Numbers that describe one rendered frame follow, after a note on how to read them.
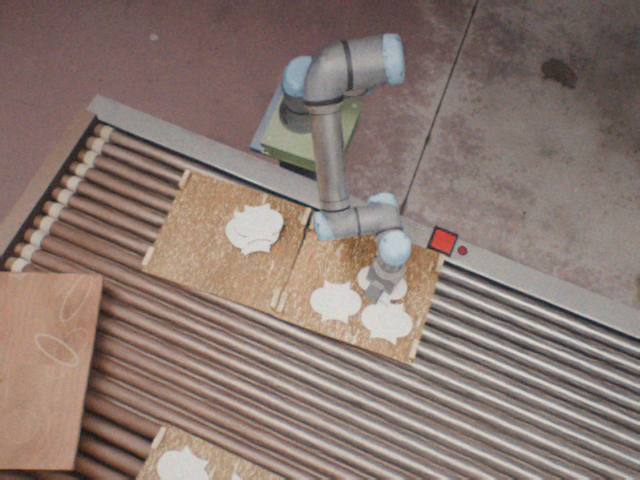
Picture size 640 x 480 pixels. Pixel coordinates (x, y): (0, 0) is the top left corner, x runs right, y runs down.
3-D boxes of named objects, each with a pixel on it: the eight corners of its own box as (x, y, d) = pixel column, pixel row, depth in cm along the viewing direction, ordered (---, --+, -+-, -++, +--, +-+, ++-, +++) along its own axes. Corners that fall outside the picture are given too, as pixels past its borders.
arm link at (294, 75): (279, 82, 203) (278, 55, 191) (322, 76, 205) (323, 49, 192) (286, 116, 199) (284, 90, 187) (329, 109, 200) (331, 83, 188)
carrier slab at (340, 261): (315, 213, 201) (315, 211, 199) (444, 256, 196) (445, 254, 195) (274, 317, 188) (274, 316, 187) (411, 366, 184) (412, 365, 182)
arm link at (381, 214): (354, 195, 168) (362, 234, 164) (397, 188, 169) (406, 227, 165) (352, 208, 175) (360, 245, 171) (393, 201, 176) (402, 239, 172)
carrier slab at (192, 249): (188, 172, 205) (188, 169, 204) (313, 211, 201) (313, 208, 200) (142, 272, 192) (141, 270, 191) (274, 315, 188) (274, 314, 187)
